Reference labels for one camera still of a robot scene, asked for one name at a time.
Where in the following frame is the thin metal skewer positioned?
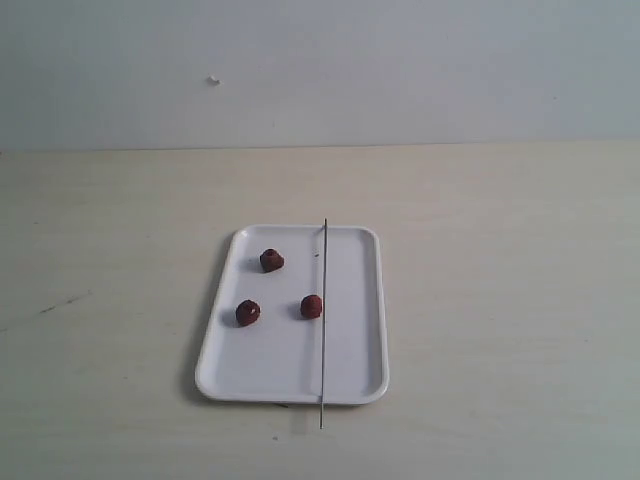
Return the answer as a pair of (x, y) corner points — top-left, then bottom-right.
(319, 218), (328, 430)

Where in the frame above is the dark red fruit piece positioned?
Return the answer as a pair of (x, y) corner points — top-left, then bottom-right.
(259, 248), (285, 273)

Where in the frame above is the white rectangular plastic tray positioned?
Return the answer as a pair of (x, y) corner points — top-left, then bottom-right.
(195, 225), (390, 406)

